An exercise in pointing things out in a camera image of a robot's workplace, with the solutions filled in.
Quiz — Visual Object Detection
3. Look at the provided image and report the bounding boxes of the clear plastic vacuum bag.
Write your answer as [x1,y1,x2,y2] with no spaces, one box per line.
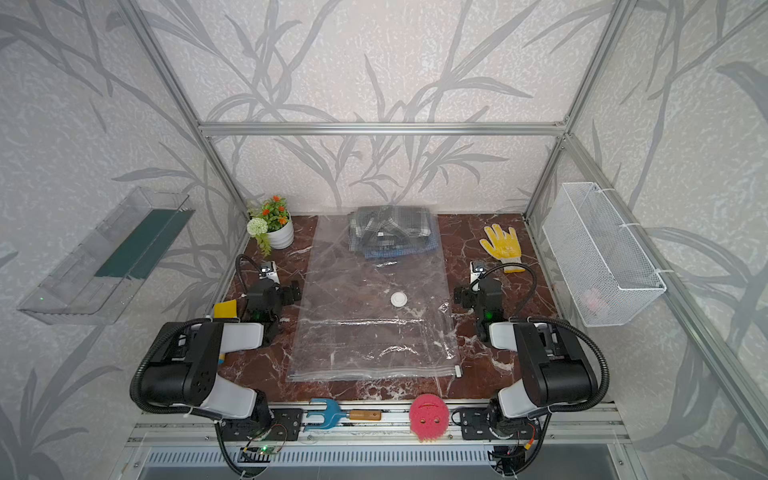
[287,207,458,382]

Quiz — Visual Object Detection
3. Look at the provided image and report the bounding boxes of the black plaid shirt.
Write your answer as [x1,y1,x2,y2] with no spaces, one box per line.
[348,205,439,259]

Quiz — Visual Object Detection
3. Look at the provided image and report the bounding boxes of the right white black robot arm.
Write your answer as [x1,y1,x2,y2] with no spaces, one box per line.
[453,262,611,420]

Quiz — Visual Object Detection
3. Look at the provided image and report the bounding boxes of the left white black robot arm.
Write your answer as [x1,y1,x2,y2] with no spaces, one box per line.
[129,277,302,429]

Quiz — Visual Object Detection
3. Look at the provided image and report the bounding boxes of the yellow toy shovel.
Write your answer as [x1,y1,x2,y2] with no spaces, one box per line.
[213,299,239,319]

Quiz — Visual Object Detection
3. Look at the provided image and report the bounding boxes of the yellow work glove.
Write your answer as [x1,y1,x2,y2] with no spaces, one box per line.
[480,223,524,273]

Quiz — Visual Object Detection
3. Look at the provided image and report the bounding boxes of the potted artificial flower plant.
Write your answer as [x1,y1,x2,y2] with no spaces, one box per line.
[246,195,294,258]

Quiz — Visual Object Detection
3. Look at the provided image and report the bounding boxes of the pink object in basket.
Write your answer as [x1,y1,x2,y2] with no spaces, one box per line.
[581,288,609,318]

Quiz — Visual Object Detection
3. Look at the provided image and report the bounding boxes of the pink round scrub brush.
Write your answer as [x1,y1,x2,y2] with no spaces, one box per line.
[409,394,450,442]

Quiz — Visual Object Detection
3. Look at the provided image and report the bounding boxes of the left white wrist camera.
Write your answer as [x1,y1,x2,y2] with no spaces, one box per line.
[259,261,280,284]

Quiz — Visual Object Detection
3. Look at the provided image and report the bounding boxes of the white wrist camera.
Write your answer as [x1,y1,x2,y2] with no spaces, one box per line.
[470,261,487,282]
[259,261,280,284]

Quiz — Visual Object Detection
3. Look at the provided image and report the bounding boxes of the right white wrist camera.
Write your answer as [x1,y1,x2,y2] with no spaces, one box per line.
[470,261,487,282]

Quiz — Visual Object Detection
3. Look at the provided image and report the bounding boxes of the white wire mesh basket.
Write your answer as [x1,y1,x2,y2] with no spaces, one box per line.
[543,182,667,327]

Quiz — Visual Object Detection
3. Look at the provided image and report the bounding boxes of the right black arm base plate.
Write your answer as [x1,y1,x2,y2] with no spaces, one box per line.
[450,407,539,443]

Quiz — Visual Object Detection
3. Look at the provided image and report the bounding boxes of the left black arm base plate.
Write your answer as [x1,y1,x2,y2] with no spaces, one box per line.
[220,408,304,442]

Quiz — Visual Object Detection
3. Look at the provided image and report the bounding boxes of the blue garden fork wooden handle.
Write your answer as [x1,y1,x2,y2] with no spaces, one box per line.
[304,398,383,431]

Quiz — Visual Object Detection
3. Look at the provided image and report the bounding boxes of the clear acrylic wall shelf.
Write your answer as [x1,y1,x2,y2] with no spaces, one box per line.
[17,187,195,326]

